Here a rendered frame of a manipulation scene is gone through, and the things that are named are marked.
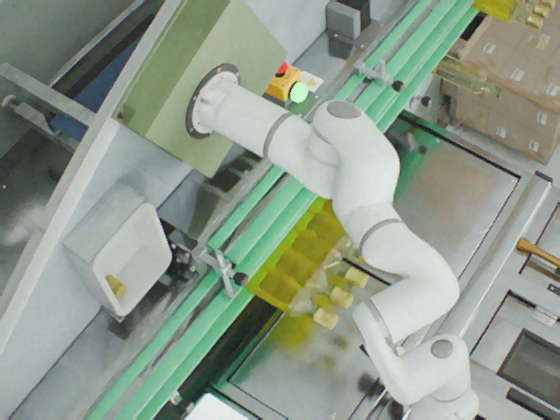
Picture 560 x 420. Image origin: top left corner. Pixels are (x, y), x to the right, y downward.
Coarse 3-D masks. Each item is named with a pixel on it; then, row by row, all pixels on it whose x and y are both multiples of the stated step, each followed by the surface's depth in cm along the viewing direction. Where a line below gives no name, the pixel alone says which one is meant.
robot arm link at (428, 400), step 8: (464, 392) 132; (424, 400) 137; (432, 400) 134; (440, 400) 132; (456, 400) 132; (416, 408) 139; (424, 408) 137; (432, 408) 135; (440, 408) 134; (448, 408) 134; (456, 408) 134; (408, 416) 142; (416, 416) 139; (424, 416) 137; (432, 416) 136; (440, 416) 135; (448, 416) 135
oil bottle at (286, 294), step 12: (264, 264) 175; (252, 276) 174; (264, 276) 174; (276, 276) 173; (252, 288) 175; (264, 288) 172; (276, 288) 172; (288, 288) 172; (300, 288) 171; (276, 300) 172; (288, 300) 170; (300, 300) 170; (288, 312) 173; (300, 312) 171
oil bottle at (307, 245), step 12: (300, 228) 180; (288, 240) 178; (300, 240) 178; (312, 240) 178; (300, 252) 176; (312, 252) 176; (324, 252) 176; (336, 252) 176; (324, 264) 174; (336, 264) 175
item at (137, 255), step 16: (144, 208) 148; (128, 224) 146; (144, 224) 158; (160, 224) 156; (112, 240) 145; (128, 240) 162; (144, 240) 165; (160, 240) 160; (96, 256) 143; (112, 256) 160; (128, 256) 165; (144, 256) 167; (160, 256) 166; (96, 272) 144; (112, 272) 162; (128, 272) 165; (144, 272) 165; (160, 272) 165; (128, 288) 163; (144, 288) 163; (112, 304) 155; (128, 304) 161
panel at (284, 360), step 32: (352, 256) 192; (352, 288) 188; (384, 288) 187; (288, 320) 184; (256, 352) 180; (288, 352) 180; (320, 352) 179; (352, 352) 178; (224, 384) 175; (256, 384) 176; (288, 384) 175; (320, 384) 174; (352, 384) 174; (256, 416) 171; (288, 416) 171; (320, 416) 170; (352, 416) 169
